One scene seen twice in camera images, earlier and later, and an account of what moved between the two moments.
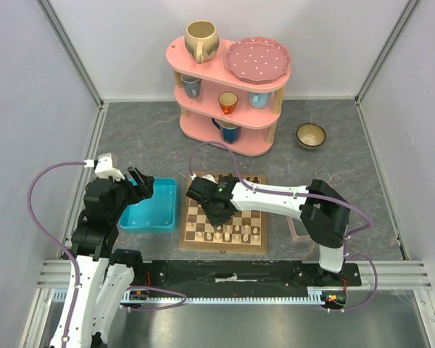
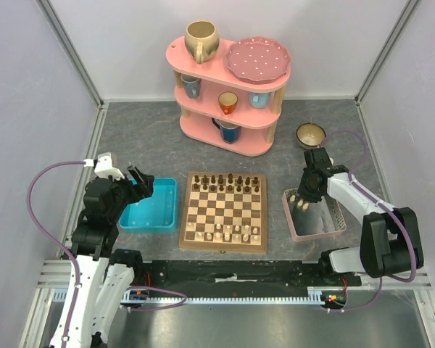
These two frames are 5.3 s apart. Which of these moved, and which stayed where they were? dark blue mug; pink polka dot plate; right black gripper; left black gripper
Moved: right black gripper
Stayed: dark blue mug; left black gripper; pink polka dot plate
